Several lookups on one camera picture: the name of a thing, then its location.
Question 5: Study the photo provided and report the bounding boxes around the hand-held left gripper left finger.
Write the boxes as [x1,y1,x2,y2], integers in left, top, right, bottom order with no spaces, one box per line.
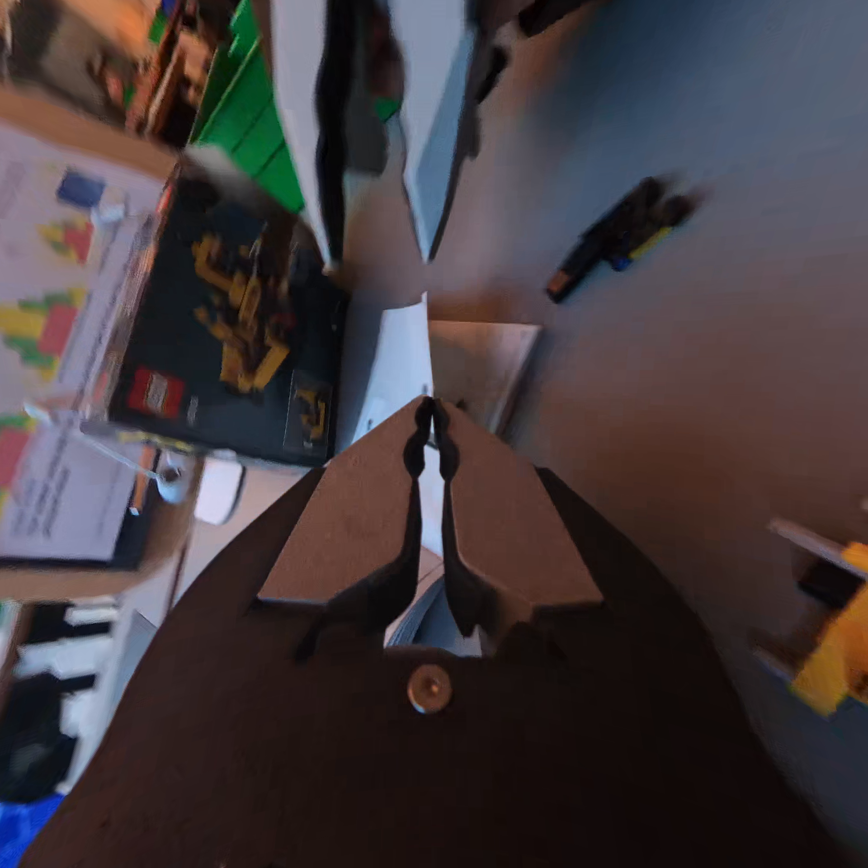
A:
[256,396,435,642]

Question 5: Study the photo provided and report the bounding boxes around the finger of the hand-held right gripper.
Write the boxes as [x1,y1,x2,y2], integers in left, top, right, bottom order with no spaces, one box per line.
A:
[270,0,355,270]
[399,0,479,264]

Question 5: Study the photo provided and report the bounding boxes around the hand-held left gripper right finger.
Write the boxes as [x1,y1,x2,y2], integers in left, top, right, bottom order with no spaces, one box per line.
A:
[433,397,606,645]

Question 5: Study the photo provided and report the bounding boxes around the black lego assembly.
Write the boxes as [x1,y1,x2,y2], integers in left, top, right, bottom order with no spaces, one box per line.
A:
[546,175,706,304]

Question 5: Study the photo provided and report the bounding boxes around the black lego box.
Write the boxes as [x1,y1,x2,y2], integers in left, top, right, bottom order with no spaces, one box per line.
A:
[107,163,350,469]

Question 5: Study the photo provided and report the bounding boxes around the yellow lego model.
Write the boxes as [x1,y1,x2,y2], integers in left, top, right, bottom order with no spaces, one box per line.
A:
[749,502,868,720]

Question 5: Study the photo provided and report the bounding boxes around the green box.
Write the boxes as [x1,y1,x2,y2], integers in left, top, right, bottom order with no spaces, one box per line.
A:
[189,0,306,212]

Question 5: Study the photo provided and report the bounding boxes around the white instruction booklet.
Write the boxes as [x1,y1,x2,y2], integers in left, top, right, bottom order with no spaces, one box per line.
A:
[337,292,543,448]

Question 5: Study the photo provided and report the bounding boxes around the thin rod with white foot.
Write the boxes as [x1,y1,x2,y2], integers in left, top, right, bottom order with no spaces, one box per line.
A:
[24,403,187,506]

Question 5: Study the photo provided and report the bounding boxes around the tan framed monitor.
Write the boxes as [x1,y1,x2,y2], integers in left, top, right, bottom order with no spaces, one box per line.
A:
[0,88,204,601]

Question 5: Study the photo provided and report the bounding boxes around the blue bin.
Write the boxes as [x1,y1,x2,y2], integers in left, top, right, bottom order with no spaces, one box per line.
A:
[0,793,65,868]

